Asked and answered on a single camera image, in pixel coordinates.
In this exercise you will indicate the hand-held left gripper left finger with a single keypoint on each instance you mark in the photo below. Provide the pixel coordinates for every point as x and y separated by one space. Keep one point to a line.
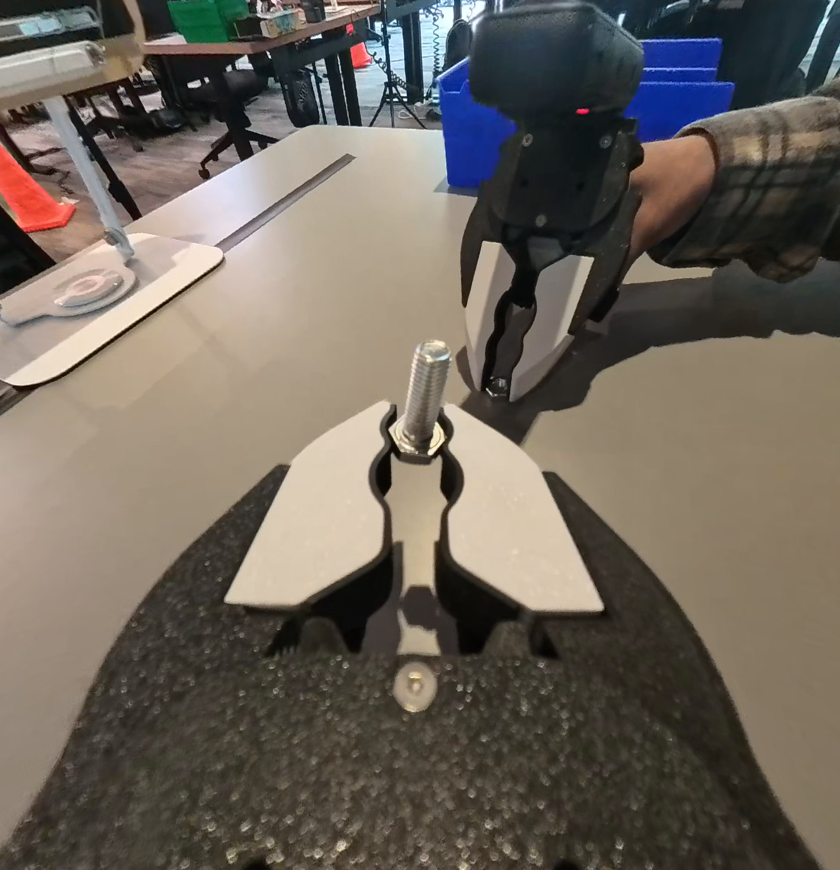
318 523

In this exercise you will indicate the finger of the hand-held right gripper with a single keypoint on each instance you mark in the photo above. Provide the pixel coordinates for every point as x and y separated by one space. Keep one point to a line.
484 306
556 319

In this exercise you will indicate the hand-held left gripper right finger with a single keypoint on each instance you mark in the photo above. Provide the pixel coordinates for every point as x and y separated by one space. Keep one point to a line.
515 537

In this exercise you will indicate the silver hex nut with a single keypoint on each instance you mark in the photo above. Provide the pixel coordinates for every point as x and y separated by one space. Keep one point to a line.
498 387

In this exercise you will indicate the blue plastic bin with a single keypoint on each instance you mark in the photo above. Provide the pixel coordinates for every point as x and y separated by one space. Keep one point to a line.
474 136

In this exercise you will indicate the large silver hex bolt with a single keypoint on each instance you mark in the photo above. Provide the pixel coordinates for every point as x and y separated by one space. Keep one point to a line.
425 387

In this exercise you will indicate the person's right hand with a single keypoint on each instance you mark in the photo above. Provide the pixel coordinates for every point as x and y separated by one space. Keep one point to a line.
678 183

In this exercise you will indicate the light stand tripod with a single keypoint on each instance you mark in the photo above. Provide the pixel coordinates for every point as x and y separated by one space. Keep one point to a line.
391 85

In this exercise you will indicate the orange traffic cone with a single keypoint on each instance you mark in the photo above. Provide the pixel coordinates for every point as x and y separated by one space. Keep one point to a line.
25 197
360 58

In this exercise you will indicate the black mesh bin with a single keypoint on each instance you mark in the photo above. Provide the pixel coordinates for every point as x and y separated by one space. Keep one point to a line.
303 98

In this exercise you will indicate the white metal stand base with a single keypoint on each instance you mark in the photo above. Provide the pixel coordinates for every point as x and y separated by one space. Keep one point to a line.
168 265

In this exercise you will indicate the patterned small box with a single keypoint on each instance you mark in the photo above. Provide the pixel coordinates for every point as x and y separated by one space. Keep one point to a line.
284 22

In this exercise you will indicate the black office chair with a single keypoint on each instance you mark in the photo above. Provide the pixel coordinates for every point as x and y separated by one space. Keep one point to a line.
239 88

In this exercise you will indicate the black small box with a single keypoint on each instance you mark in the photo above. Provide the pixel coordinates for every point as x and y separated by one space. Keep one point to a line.
248 27

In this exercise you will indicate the brown office desk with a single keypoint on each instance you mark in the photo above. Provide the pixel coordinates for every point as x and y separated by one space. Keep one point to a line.
209 47

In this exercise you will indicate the green plastic bin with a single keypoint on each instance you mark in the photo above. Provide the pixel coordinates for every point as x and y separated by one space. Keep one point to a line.
202 20

